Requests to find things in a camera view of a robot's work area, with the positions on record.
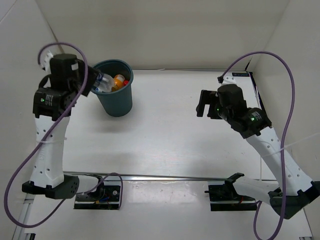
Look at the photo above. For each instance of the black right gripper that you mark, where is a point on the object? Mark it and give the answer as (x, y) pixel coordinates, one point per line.
(211, 113)

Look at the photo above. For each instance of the dark green plastic bin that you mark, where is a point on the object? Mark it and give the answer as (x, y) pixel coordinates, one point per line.
(116, 103)

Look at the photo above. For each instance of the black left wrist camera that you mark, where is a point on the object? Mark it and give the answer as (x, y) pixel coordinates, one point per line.
(64, 70)

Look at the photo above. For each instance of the blue label water bottle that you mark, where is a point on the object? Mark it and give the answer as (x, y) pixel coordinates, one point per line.
(100, 90)

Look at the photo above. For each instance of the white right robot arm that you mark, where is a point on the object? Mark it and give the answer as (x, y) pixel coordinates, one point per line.
(227, 103)

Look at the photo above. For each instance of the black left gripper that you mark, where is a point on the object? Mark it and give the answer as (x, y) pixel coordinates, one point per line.
(92, 73)

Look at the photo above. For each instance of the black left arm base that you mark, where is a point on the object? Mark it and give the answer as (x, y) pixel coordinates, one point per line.
(107, 196)

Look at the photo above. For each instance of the orange juice bottle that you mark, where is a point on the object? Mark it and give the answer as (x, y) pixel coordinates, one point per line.
(118, 82)

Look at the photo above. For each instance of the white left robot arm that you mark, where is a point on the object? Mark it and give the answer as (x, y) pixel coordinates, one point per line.
(52, 104)

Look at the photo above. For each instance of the black cap Pepsi bottle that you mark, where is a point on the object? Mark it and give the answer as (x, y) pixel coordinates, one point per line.
(106, 83)

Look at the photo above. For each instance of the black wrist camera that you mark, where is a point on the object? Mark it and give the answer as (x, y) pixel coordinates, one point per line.
(64, 70)
(209, 96)

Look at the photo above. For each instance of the red label water bottle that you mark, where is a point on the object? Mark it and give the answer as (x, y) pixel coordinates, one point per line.
(125, 83)

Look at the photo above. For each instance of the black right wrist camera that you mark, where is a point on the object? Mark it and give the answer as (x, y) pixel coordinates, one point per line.
(209, 96)

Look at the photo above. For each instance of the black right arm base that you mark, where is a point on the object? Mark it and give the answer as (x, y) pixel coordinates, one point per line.
(223, 200)

